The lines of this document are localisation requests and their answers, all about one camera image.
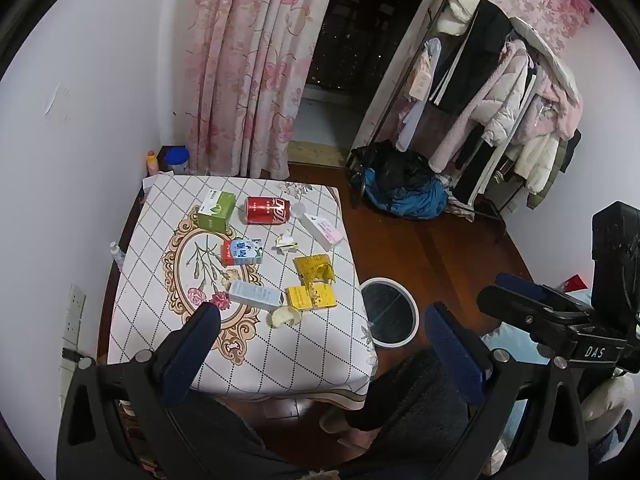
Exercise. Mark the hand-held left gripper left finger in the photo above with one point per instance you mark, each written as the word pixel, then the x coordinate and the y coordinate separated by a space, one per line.
pixel 192 345

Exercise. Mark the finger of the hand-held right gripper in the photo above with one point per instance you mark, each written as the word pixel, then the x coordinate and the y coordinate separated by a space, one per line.
pixel 515 312
pixel 522 287

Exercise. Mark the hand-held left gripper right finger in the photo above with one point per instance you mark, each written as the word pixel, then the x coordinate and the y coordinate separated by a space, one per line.
pixel 452 350

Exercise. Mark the white light blue box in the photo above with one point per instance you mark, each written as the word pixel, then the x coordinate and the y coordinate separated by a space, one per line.
pixel 255 295

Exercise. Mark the blue red milk carton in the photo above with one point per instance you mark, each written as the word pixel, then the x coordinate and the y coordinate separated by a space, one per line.
pixel 242 252

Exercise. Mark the green white box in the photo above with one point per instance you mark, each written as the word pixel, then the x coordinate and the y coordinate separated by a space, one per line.
pixel 216 212

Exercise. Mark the white paper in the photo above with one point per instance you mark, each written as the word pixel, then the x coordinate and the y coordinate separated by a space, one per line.
pixel 285 243

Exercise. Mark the torn yellow box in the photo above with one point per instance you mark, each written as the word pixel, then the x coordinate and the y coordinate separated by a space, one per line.
pixel 310 266

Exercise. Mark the red soda can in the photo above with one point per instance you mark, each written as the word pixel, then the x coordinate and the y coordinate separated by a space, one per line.
pixel 267 211

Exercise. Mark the translucent plastic cap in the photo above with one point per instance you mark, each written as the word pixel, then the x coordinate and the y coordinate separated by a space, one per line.
pixel 299 210

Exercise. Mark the white pink box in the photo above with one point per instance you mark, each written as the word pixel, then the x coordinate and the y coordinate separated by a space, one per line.
pixel 322 231

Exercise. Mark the person's right forearm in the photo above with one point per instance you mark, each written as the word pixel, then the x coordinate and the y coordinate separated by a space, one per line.
pixel 605 400

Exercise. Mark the light blue cloth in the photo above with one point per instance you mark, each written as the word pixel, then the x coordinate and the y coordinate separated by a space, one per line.
pixel 505 342

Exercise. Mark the person's right leg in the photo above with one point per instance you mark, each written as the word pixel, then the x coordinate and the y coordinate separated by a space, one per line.
pixel 415 400

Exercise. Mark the person's leg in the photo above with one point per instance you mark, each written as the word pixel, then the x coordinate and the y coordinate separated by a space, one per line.
pixel 415 400
pixel 220 440

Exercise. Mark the metal clothes rack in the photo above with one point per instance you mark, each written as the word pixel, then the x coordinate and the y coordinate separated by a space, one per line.
pixel 487 215

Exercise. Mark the person's left leg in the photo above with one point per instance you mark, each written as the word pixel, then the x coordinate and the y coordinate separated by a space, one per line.
pixel 220 440

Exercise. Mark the printed white tablecloth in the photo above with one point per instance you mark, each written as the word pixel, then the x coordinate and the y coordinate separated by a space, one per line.
pixel 310 360

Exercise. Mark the small white bottle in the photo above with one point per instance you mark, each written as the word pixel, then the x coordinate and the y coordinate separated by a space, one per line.
pixel 116 254

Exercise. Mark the cream fluffy coat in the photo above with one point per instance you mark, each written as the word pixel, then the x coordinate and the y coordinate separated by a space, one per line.
pixel 537 160

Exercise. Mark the black pants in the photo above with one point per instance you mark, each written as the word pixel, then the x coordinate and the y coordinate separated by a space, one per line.
pixel 475 165

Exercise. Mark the beige slipper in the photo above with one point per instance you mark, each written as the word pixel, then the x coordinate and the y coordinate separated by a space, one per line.
pixel 334 419

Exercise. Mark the blue bag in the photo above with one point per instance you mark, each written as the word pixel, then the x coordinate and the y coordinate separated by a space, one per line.
pixel 410 202

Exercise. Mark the pink fluffy coat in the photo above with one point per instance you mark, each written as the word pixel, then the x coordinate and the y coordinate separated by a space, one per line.
pixel 555 110

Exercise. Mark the black bag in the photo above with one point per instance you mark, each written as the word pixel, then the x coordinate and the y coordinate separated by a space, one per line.
pixel 395 165

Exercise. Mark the white puffer jacket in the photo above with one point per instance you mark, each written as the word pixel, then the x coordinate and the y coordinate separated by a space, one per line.
pixel 500 105

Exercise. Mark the blue lid canister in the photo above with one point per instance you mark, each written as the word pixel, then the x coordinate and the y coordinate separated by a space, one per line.
pixel 177 161

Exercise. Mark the orange bottle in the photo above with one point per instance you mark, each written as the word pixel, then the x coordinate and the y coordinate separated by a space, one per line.
pixel 151 161

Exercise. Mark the grey white jacket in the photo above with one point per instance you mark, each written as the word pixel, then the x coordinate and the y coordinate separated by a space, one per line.
pixel 550 60

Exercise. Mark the beige door sill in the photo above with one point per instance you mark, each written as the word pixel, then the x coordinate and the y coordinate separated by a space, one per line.
pixel 315 152

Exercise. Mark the hanging white plastic bag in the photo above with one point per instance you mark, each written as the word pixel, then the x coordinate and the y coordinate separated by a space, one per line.
pixel 422 77

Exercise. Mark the black coat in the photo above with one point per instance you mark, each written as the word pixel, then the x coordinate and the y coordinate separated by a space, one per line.
pixel 480 50

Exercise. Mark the white fluffy jacket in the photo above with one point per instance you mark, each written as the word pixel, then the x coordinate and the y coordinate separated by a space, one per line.
pixel 457 7

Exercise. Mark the dark glass door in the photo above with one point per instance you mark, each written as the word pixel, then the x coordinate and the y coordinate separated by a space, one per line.
pixel 360 35

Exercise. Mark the white wall socket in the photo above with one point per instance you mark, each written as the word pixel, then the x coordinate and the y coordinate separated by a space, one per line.
pixel 74 310

